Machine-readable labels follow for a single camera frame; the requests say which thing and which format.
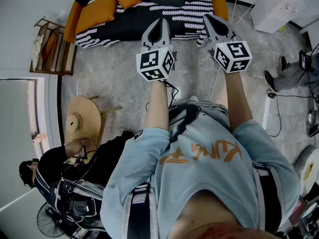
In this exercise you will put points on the person's grey-blue jeans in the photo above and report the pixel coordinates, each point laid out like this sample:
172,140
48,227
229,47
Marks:
211,111

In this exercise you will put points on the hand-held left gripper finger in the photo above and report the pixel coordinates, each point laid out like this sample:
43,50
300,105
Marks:
147,35
167,34

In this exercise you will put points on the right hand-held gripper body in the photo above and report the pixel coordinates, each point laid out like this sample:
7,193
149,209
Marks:
233,56

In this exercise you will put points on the person's left forearm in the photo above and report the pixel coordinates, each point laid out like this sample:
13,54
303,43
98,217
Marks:
157,103

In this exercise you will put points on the person's neck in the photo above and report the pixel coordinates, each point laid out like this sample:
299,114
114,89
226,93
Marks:
211,213

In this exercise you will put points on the large orange cushion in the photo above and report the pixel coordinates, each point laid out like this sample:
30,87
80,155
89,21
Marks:
97,12

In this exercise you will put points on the small black monitor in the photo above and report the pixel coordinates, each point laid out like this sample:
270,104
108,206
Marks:
304,60

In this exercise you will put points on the person's right forearm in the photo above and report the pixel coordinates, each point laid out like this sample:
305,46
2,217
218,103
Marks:
236,101

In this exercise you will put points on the black white patterned blanket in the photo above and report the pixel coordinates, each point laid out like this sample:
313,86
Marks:
139,21

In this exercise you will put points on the white door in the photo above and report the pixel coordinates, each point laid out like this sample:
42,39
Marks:
15,118

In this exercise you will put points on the black power adapter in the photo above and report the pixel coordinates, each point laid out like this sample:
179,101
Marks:
271,94

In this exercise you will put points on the light blue printed t-shirt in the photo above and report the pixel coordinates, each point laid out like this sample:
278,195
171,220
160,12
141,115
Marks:
204,173

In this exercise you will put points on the white box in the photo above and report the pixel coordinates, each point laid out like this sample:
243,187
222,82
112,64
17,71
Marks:
276,11

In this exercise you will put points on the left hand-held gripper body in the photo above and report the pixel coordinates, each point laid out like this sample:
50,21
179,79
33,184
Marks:
152,63

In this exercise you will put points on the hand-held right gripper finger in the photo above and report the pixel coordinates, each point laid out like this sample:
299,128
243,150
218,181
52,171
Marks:
211,32
229,30

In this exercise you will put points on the round wooden table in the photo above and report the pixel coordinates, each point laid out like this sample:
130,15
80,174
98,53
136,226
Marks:
84,118

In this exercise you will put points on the black grey chest harness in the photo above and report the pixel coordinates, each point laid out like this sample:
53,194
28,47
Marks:
139,208

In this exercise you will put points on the wooden slatted rack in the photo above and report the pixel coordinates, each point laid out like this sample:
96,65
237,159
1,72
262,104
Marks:
63,56

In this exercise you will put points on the white round stool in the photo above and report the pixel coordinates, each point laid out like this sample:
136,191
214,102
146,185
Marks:
307,168

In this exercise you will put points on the black floor fan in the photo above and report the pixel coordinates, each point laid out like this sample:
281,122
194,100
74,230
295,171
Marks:
48,221

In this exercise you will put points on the orange sofa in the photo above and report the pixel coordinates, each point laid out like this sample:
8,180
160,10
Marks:
72,21

